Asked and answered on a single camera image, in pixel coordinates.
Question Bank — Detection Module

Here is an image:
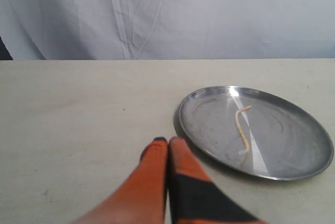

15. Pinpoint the white backdrop cloth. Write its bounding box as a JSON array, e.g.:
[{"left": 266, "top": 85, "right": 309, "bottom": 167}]
[{"left": 1, "top": 0, "right": 334, "bottom": 60}]

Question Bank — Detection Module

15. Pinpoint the dark panel behind table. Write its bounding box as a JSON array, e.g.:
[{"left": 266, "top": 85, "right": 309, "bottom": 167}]
[{"left": 0, "top": 38, "right": 13, "bottom": 61}]

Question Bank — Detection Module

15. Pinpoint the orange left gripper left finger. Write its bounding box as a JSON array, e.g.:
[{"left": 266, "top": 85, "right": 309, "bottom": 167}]
[{"left": 73, "top": 137, "right": 168, "bottom": 223}]

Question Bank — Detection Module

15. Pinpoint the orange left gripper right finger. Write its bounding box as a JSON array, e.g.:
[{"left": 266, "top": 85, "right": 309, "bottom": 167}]
[{"left": 169, "top": 137, "right": 265, "bottom": 223}]

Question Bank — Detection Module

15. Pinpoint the round stainless steel plate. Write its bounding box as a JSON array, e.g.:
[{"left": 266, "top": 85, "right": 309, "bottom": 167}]
[{"left": 177, "top": 86, "right": 334, "bottom": 181}]

